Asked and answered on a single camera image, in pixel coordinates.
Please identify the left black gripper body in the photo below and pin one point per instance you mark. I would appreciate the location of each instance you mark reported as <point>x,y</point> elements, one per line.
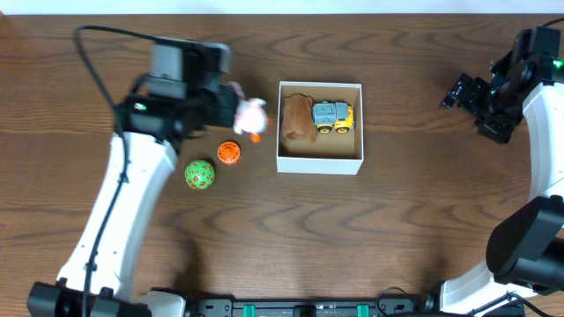
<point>226,106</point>

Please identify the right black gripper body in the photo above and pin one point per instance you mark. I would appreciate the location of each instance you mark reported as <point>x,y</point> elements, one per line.
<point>465,93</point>

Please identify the pink white duck toy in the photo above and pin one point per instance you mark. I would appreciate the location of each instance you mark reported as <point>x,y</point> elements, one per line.
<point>250,116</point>

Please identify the green patterned ball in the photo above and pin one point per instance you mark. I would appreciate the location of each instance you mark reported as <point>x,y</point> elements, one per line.
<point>199,174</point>

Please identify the brown plush toy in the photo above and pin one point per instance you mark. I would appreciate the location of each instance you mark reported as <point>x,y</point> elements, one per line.
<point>297,121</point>

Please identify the yellow grey toy truck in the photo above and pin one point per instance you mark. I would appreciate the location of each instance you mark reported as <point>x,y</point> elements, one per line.
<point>333,116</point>

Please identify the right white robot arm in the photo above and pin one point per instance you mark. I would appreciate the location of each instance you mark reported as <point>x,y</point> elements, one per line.
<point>524,255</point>

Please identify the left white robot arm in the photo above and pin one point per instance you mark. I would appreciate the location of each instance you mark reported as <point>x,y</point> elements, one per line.
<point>98,278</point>

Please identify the orange patterned ball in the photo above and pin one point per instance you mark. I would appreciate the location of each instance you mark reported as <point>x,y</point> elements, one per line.
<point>229,152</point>

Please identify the white cardboard box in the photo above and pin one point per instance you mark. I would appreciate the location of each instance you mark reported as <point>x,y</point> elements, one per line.
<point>330,153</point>

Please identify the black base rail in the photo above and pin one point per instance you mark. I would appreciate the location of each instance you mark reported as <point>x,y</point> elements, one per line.
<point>330,308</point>

